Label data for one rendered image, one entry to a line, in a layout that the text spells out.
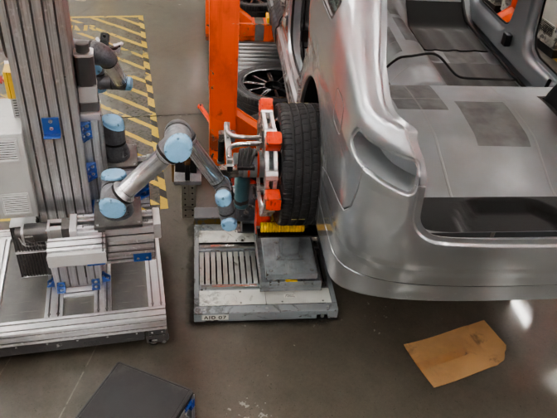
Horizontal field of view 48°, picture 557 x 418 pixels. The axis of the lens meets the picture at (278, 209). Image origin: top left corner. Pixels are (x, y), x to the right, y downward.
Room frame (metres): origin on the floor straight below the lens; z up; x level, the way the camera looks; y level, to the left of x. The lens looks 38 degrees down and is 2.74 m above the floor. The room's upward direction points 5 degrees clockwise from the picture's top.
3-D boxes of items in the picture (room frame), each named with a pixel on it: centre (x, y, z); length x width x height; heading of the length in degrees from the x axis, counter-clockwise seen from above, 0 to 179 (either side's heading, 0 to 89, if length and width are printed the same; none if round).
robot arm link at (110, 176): (2.36, 0.77, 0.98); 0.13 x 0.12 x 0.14; 11
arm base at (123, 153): (2.84, 0.90, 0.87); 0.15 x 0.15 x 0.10
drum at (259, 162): (2.82, 0.16, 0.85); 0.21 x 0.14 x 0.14; 99
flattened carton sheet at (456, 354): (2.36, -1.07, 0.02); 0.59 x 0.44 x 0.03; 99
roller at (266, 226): (2.73, -0.03, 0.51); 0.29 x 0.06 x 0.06; 99
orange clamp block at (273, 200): (2.52, 0.03, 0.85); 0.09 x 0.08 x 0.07; 9
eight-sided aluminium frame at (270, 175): (2.83, 0.09, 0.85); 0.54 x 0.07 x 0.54; 9
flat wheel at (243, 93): (4.51, 0.12, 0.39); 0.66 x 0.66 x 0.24
